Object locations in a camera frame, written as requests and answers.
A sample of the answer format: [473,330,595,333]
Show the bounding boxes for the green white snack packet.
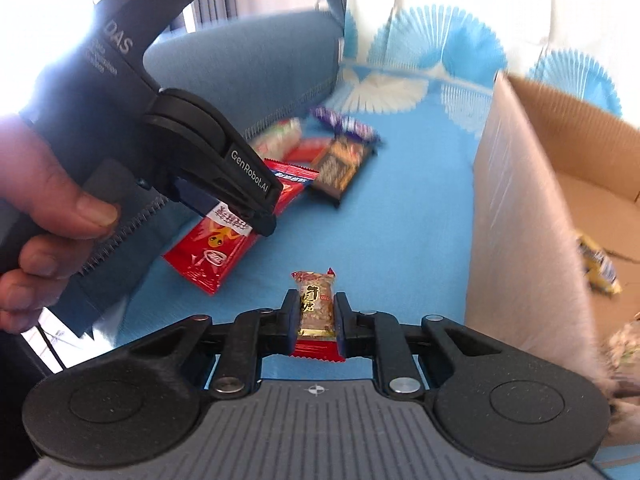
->
[247,117,304,161]

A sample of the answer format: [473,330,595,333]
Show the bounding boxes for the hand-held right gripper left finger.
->
[120,290,300,401]

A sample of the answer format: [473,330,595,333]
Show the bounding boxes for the purple snack packet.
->
[310,106,382,147]

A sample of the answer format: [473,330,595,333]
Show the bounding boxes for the blue cream printed sheet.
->
[120,0,640,480]

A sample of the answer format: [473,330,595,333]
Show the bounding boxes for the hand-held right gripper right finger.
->
[336,292,506,396]

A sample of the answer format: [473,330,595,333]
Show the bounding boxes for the person's left hand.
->
[0,110,121,333]

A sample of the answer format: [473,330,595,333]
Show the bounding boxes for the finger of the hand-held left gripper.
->
[172,135,284,237]
[173,180,217,218]

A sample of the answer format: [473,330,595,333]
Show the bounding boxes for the dark brown snack packet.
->
[306,135,377,208]

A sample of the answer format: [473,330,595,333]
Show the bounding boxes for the yellow snack packet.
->
[574,230,623,297]

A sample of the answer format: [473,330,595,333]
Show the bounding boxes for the red snack packet white label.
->
[161,158,321,297]

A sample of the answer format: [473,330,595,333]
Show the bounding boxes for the pale printed snack packet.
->
[597,310,640,401]

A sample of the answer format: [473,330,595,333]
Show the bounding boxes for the golden candy packet red ends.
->
[291,268,347,362]

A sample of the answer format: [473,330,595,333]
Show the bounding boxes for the brown cardboard box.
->
[465,71,640,393]

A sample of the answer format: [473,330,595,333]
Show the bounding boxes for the plain red snack packet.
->
[284,137,333,162]

